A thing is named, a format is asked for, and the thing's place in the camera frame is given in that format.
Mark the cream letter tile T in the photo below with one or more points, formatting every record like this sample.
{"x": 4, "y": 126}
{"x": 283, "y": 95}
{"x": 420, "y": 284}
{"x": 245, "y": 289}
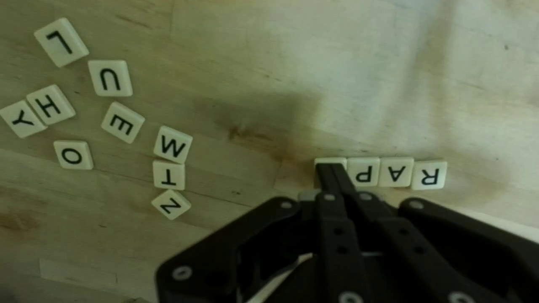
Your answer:
{"x": 169, "y": 176}

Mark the cream letter tile H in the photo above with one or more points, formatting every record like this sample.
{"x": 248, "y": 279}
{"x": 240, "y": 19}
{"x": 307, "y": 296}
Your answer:
{"x": 51, "y": 105}

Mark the cream letter tile U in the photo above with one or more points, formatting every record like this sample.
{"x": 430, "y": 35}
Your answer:
{"x": 110, "y": 78}

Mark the cream letter tile Y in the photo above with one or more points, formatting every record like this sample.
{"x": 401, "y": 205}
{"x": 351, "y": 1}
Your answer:
{"x": 22, "y": 119}

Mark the cream letter tile O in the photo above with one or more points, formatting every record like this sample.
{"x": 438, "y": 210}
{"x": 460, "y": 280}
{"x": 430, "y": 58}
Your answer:
{"x": 73, "y": 156}

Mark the cream letter tile E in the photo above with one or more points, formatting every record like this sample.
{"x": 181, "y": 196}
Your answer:
{"x": 122, "y": 122}

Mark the cream letter tile M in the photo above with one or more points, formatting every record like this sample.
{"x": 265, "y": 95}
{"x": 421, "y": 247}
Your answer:
{"x": 172, "y": 146}

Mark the cream letter tile N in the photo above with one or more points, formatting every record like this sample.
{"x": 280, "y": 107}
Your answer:
{"x": 170, "y": 205}

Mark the cream letter tile L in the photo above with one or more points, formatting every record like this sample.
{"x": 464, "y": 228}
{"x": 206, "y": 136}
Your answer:
{"x": 61, "y": 43}

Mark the cream letter tile A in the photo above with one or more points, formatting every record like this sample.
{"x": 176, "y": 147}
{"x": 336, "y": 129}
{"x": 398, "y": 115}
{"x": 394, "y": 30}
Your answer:
{"x": 396, "y": 173}

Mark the cream letter tile R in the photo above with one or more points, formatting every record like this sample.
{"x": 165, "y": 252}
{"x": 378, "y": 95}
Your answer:
{"x": 430, "y": 176}

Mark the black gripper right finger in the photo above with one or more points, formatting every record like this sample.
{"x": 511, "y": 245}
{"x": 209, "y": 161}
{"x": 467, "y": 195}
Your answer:
{"x": 426, "y": 247}

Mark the cream letter tile P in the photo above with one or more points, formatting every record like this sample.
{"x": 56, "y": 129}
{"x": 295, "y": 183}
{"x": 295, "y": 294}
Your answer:
{"x": 364, "y": 173}

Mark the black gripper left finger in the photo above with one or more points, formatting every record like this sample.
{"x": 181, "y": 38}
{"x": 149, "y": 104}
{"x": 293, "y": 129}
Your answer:
{"x": 330, "y": 225}

